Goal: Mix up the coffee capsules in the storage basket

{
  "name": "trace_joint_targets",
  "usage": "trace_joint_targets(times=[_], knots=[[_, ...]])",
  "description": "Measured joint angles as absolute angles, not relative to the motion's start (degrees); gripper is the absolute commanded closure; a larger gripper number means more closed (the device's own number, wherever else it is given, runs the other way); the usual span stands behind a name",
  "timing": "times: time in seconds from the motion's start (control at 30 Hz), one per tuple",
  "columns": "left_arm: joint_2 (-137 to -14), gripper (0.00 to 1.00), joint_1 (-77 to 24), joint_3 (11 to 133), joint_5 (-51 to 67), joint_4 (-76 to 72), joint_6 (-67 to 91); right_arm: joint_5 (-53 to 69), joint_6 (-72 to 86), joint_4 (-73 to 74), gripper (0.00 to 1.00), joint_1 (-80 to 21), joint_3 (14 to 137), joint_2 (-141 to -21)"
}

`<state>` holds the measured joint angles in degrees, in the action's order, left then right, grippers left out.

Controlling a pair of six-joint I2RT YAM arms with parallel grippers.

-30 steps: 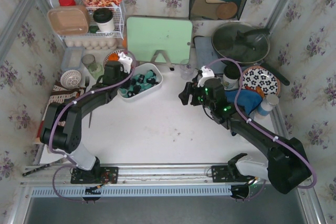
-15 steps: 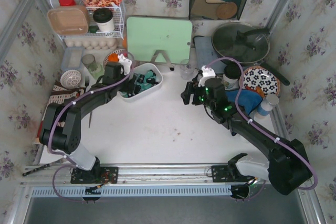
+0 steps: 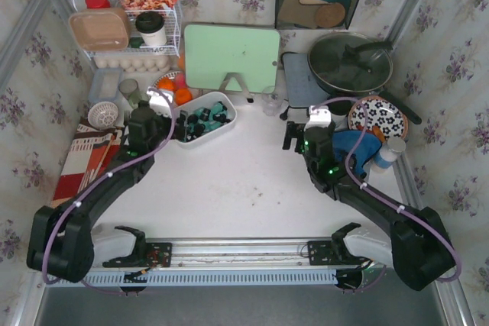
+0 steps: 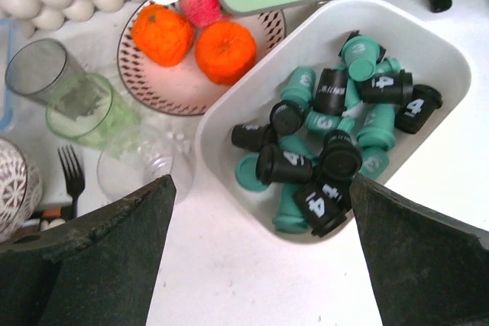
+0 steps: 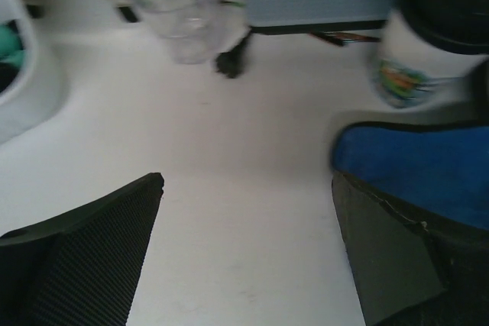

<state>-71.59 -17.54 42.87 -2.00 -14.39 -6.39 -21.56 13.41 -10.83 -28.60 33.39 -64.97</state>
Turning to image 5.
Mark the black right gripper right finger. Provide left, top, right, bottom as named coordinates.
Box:
left=332, top=171, right=488, bottom=325

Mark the clear drinking glass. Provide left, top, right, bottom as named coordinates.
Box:
left=131, top=0, right=245, bottom=65

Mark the white rectangular storage basket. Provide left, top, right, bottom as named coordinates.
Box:
left=1, top=0, right=67, bottom=143

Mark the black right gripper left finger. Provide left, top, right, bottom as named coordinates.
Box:
left=1, top=173, right=164, bottom=326

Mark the black power plug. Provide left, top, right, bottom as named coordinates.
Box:
left=214, top=31, right=253, bottom=79

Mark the black lidded printed jar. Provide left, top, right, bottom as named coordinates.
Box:
left=371, top=0, right=488, bottom=108

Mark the blue cloth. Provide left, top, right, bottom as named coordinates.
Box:
left=330, top=122, right=488, bottom=230

